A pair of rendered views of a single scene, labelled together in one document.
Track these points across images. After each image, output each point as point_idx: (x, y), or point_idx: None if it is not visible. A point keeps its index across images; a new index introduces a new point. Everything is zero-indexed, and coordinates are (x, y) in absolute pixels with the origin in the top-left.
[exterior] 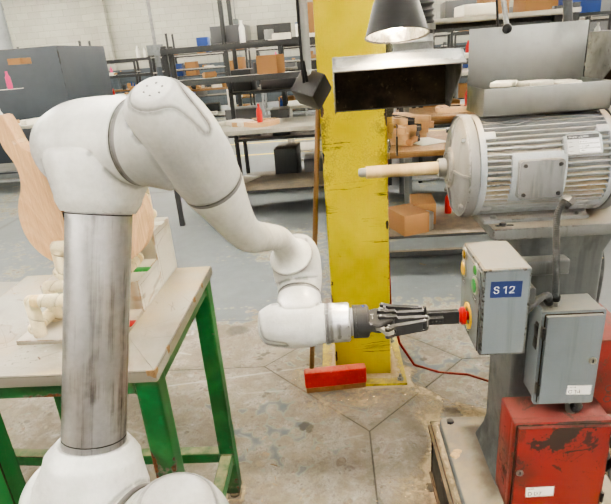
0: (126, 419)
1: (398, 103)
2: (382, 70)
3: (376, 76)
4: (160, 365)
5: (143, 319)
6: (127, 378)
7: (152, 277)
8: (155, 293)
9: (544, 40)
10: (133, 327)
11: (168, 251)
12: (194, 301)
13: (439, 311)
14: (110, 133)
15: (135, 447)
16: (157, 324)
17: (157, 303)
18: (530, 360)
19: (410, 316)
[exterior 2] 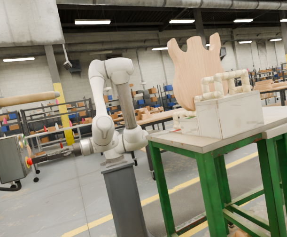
0: (125, 125)
1: (1, 43)
2: (10, 12)
3: (17, 17)
4: (146, 137)
5: (176, 134)
6: (123, 117)
7: (190, 124)
8: (191, 133)
9: None
10: (174, 133)
11: (211, 122)
12: (172, 142)
13: (41, 155)
14: None
15: (125, 130)
16: (167, 135)
17: (184, 135)
18: None
19: (55, 152)
